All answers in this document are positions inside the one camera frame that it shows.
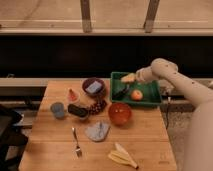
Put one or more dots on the orange peach fruit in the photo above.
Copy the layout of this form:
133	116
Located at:
136	95

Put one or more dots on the black handled dish brush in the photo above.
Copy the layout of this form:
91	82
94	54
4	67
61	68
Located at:
121	93

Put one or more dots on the yellow banana toy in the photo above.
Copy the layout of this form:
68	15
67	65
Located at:
121	156

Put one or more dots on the grey blue cloth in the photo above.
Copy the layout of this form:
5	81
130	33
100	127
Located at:
98	131

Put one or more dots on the black rectangular box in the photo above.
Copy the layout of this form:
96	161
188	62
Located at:
77	111

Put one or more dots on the green plastic tray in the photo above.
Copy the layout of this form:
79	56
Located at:
151	92

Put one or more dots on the dark grape bunch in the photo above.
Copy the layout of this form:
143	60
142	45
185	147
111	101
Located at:
97	107

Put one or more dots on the purple bowl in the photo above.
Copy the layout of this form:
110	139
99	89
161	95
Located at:
88	81

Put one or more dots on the black chair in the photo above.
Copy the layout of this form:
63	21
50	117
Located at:
10	136

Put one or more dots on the blue sponge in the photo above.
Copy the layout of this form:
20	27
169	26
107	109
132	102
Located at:
94	87

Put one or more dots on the red bowl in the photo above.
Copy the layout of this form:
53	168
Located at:
119	113

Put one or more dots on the silver fork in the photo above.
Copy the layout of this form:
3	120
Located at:
77	148

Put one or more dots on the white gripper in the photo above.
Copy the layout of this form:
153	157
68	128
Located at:
144	75

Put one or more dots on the blue grey cup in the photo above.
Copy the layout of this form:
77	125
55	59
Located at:
57	109

